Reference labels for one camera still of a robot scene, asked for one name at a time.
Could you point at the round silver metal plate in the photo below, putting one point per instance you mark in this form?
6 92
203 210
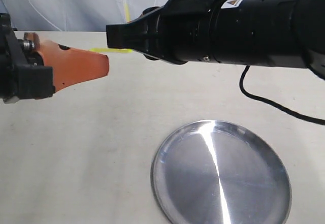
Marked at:
213 171

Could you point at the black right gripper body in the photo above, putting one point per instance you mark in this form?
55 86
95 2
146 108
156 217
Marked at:
186 30

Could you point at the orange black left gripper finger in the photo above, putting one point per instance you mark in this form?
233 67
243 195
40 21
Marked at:
31 38

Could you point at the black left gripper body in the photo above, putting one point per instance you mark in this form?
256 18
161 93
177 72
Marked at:
23 73

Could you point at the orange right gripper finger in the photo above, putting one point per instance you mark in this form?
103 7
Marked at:
140 37

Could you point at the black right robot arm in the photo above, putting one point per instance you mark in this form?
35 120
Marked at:
269 33

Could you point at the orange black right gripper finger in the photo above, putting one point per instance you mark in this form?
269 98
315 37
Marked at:
149 15

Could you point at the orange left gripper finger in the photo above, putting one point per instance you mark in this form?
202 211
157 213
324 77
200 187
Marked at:
72 66

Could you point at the yellow plastic straw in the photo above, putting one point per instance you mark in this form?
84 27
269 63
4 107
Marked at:
116 50

